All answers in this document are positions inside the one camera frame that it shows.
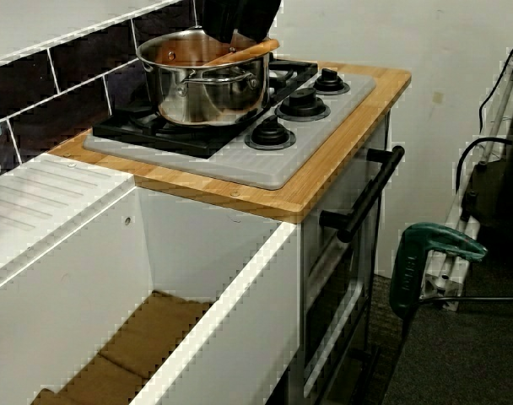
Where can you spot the stainless steel pot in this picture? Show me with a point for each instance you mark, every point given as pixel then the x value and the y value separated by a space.
pixel 214 97

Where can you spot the brown cardboard sheet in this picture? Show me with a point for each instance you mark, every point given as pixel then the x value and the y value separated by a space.
pixel 155 329

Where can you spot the aluminium frame rail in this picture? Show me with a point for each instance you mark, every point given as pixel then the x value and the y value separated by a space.
pixel 444 291

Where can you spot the black burner grate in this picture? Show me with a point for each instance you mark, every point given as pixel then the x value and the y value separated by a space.
pixel 298 69
pixel 163 137

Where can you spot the white oven cabinet front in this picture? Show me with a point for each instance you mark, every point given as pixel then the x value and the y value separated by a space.
pixel 336 270

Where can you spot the black stove knob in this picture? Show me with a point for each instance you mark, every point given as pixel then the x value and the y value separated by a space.
pixel 270 135
pixel 303 105
pixel 330 82

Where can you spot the orange toy frying pan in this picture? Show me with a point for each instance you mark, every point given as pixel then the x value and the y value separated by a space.
pixel 239 52

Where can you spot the black box device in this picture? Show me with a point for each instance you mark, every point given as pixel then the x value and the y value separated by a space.
pixel 501 202

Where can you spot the white sink unit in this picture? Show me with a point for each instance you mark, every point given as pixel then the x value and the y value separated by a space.
pixel 239 316

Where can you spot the dark tile backsplash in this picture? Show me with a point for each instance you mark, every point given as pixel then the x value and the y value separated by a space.
pixel 28 80

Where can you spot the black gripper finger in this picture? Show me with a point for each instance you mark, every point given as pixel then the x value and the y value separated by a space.
pixel 258 17
pixel 220 19

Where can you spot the wooden kitchen countertop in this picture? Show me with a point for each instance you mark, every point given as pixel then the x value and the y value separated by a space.
pixel 307 185

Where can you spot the grey stove top plate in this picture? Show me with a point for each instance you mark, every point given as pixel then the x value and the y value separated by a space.
pixel 260 169

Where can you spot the green clamp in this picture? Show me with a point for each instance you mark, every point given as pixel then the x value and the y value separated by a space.
pixel 408 270

